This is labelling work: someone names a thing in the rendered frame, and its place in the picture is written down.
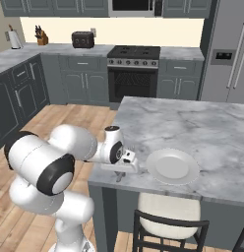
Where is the steel microwave oven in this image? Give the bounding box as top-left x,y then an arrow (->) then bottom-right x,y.
107,0 -> 164,19

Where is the white round plate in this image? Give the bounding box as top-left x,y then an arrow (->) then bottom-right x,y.
146,148 -> 201,186

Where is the wooden knife block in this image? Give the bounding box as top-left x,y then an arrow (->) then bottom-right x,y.
33,25 -> 50,46

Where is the white paper towel roll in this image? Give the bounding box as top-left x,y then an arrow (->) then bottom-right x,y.
7,24 -> 25,50

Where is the steel fridge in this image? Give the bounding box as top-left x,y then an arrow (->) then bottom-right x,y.
198,0 -> 244,105

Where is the grey base cupboards run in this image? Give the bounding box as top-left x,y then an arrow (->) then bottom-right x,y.
39,53 -> 110,106
155,58 -> 205,101
0,53 -> 51,153

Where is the black stool with cream seat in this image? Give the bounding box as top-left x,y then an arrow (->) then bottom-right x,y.
132,192 -> 211,252
231,219 -> 244,252

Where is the grey kitchen island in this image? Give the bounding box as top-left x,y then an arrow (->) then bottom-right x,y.
88,95 -> 244,252

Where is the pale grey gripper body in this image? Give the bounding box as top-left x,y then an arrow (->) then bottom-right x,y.
100,158 -> 141,175

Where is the black and steel oven range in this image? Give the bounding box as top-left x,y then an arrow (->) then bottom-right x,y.
106,44 -> 161,104

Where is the dark toaster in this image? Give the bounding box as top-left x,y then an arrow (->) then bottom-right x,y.
71,31 -> 95,50

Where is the grey wall cupboards run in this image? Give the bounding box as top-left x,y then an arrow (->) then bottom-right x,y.
0,0 -> 110,19
161,0 -> 214,20

